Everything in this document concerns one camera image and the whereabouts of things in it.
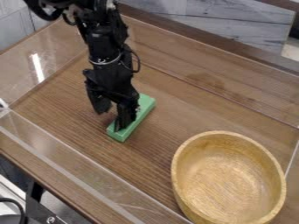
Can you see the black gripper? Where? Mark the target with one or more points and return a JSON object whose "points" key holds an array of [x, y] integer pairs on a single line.
{"points": [[109, 84]]}

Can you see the green rectangular block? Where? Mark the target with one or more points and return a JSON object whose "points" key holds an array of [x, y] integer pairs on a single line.
{"points": [[145, 108]]}

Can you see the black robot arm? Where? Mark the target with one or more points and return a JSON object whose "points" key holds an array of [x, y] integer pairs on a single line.
{"points": [[114, 60]]}

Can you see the brown wooden bowl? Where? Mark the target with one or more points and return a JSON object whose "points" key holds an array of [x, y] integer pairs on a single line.
{"points": [[227, 180]]}

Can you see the clear acrylic front barrier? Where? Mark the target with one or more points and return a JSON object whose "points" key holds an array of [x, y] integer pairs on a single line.
{"points": [[77, 179]]}

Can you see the black table leg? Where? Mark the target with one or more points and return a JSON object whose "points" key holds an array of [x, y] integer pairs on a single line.
{"points": [[34, 194]]}

